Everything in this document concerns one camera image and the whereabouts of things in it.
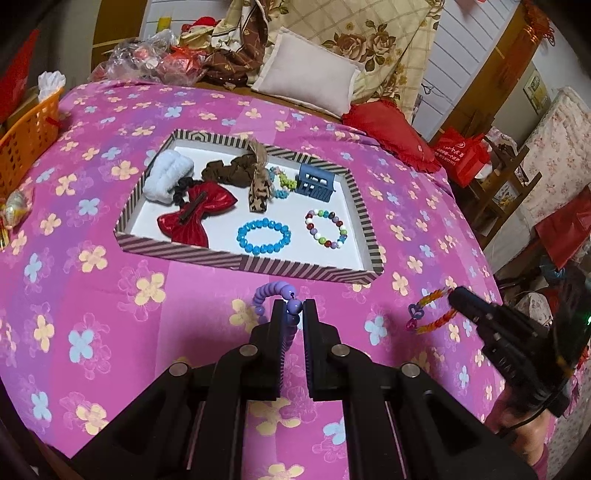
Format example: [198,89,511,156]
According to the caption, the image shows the purple bead bracelet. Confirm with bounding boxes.
[251,280,305,356]

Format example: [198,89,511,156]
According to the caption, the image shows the orange loom band bracelet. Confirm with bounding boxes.
[404,286,459,335]

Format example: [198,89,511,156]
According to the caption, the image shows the blue bead bracelet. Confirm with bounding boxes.
[235,217,293,256]

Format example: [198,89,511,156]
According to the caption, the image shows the multicolour bead bracelet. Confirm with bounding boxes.
[303,208,349,250]

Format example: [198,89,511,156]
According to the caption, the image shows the red bow hair clip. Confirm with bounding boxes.
[157,180,238,248]

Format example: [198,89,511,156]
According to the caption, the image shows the colourful small hair ties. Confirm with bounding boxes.
[268,165,299,200]

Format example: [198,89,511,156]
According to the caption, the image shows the blue claw hair clip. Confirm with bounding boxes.
[294,164,335,203]

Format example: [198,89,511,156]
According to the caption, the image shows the black scrunchie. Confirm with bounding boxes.
[172,176,198,208]

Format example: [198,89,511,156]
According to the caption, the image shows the brown scrunchie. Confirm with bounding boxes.
[201,153,256,188]

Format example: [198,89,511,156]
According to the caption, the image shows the white fluffy scrunchie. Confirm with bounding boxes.
[143,149,194,205]

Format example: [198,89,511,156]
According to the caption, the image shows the leopard print hair bow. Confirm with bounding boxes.
[249,139,273,213]

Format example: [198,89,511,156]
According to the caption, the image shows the person right hand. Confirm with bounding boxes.
[485,387,552,467]

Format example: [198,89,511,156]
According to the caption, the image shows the wooden chair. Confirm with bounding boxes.
[465,137,542,250]

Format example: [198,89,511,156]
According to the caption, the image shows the striped cardboard tray box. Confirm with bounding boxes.
[114,145,384,284]

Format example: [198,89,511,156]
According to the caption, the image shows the red shopping bag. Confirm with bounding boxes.
[432,127,490,188]

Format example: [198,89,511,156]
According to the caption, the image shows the pink floral bed sheet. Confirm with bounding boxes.
[1,82,505,455]

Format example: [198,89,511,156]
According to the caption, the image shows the red heart cushion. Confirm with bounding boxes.
[342,99,441,173]

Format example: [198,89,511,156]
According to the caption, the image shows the floral beige quilt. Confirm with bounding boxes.
[211,0,445,120]

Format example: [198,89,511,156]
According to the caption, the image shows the white small pillow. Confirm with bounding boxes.
[252,27,361,118]

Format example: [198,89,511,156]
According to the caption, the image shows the silver ornament ball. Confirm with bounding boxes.
[1,190,31,230]

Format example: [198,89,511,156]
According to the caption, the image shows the clear plastic bag with items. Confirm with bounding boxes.
[89,29,209,87]

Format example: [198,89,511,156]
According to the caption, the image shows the orange plastic basket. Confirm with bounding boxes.
[0,88,63,198]

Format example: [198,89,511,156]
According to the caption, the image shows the santa plush toy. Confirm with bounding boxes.
[179,16,219,50]

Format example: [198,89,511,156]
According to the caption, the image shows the white tissue paper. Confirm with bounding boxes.
[37,71,66,102]

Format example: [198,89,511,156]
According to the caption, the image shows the red paper bag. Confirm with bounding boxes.
[0,28,39,123]

